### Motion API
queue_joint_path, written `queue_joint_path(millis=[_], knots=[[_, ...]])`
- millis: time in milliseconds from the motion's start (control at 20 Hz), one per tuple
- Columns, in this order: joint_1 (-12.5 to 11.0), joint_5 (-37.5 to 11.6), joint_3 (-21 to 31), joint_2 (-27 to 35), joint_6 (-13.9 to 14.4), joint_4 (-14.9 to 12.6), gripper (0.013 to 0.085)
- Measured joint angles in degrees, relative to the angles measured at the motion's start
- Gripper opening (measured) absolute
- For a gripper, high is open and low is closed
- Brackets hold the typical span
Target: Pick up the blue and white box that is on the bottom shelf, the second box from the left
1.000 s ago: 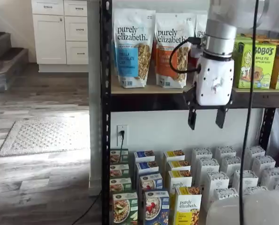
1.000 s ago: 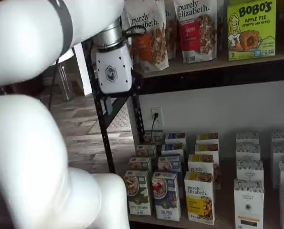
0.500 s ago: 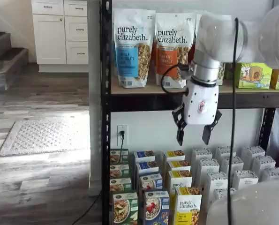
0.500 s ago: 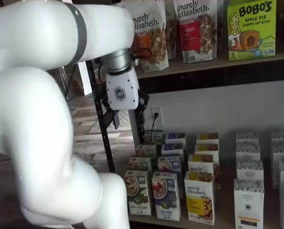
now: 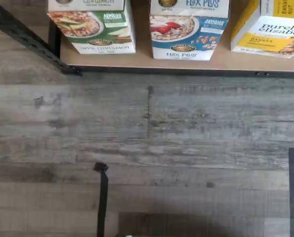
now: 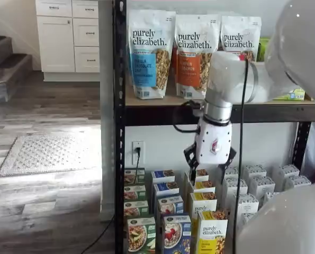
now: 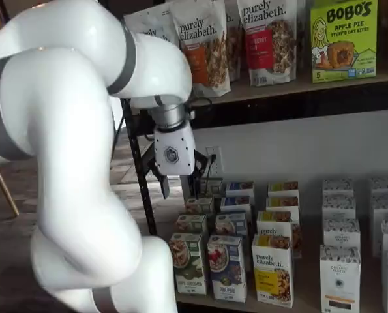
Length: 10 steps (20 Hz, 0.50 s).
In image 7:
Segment white wall outlet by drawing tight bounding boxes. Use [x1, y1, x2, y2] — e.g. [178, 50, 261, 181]
[205, 146, 224, 177]

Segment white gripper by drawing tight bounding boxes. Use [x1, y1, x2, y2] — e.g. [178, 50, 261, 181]
[147, 122, 211, 200]

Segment black power plug cable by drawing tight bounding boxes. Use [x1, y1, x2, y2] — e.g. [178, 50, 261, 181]
[201, 152, 219, 197]

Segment white purely elizabeth granola bag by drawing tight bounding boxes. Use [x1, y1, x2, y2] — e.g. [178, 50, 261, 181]
[123, 2, 181, 46]

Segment orange purely elizabeth granola bag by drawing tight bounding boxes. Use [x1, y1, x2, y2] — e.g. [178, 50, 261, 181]
[168, 0, 233, 98]

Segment green Bobo's apple pie box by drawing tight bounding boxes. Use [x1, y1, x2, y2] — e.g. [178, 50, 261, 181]
[309, 0, 379, 83]

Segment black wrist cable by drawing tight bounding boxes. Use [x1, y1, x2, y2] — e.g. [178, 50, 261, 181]
[187, 97, 214, 120]

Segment red purely elizabeth granola bag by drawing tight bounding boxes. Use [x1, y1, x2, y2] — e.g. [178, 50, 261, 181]
[237, 0, 298, 88]

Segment blue flax plus oatmeal box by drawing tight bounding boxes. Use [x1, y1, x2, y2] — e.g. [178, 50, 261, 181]
[219, 195, 254, 216]
[225, 181, 256, 198]
[207, 234, 248, 303]
[214, 211, 252, 271]

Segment yellow purely elizabeth box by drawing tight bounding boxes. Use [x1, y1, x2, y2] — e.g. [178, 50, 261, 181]
[267, 181, 300, 198]
[251, 233, 295, 309]
[265, 196, 301, 215]
[256, 211, 303, 259]

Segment green apple cinnamon oatmeal box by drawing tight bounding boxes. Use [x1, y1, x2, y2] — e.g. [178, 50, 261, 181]
[184, 196, 215, 216]
[175, 213, 209, 236]
[168, 232, 208, 295]
[205, 177, 224, 198]

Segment wooden chair leg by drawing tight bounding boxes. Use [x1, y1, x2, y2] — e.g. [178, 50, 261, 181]
[0, 164, 20, 218]

